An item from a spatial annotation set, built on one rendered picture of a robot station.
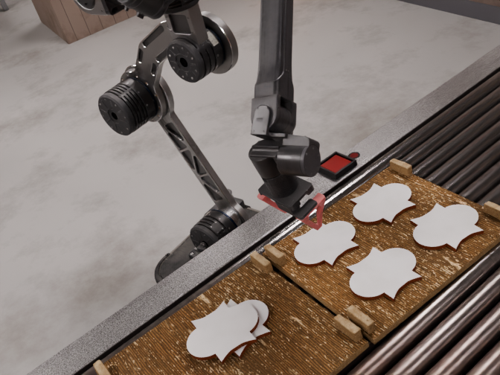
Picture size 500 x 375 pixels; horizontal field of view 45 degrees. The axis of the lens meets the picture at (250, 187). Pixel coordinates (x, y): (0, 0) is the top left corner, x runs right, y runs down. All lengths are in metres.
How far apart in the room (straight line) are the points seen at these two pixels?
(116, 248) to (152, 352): 1.93
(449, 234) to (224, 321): 0.49
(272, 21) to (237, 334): 0.59
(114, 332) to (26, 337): 1.62
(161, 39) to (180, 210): 1.34
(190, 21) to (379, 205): 0.79
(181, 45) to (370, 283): 0.95
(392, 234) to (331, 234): 0.13
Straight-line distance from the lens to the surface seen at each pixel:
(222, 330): 1.20
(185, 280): 1.39
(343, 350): 1.14
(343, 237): 1.33
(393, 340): 1.16
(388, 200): 1.41
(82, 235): 3.36
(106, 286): 2.97
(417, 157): 1.59
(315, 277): 1.27
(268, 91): 1.11
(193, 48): 1.82
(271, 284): 1.28
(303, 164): 1.04
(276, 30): 1.16
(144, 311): 1.37
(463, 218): 1.35
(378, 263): 1.26
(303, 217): 1.13
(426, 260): 1.27
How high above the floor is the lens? 1.83
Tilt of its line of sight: 35 degrees down
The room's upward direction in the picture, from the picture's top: 17 degrees counter-clockwise
